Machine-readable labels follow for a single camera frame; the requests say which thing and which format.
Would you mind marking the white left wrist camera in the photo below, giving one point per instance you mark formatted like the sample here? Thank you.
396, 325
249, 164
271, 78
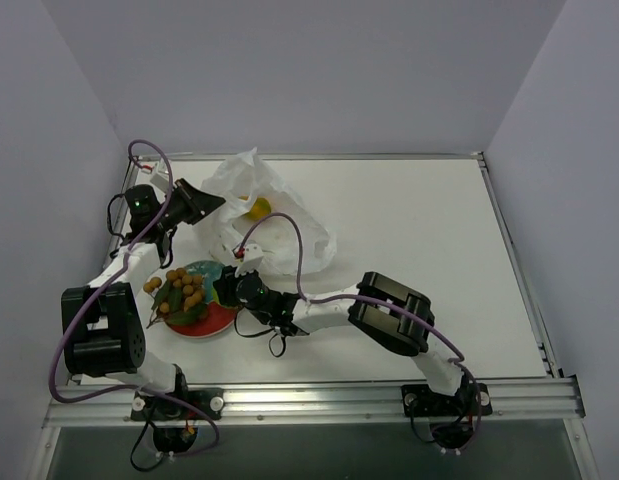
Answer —
158, 175

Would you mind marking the white plastic bag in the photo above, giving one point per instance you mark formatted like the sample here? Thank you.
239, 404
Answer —
240, 180

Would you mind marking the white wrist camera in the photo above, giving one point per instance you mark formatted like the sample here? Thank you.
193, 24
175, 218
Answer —
247, 259
158, 175

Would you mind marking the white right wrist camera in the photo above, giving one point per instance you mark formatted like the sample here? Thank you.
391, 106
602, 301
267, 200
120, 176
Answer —
247, 259

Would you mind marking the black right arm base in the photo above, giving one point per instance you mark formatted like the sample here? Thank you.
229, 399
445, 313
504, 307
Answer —
448, 422

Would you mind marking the red and teal plate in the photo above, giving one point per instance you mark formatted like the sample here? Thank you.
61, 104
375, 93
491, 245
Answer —
217, 317

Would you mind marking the yellow fake mango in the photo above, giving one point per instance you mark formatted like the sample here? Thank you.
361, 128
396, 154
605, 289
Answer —
260, 209

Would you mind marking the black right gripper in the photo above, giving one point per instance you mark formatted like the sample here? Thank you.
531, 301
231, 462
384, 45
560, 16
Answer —
224, 287

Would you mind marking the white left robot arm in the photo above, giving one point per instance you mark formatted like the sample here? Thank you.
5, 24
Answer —
102, 331

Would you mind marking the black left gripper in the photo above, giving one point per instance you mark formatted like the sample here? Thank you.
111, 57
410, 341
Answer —
187, 201

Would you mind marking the aluminium front rail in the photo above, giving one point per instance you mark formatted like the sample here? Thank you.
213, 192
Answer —
334, 403

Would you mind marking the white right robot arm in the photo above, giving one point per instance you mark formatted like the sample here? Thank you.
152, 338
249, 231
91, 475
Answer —
394, 316

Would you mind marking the fake longan bunch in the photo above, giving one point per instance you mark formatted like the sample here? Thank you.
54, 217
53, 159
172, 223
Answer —
178, 299

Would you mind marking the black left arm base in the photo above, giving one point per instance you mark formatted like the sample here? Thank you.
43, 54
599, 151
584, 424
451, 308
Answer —
181, 423

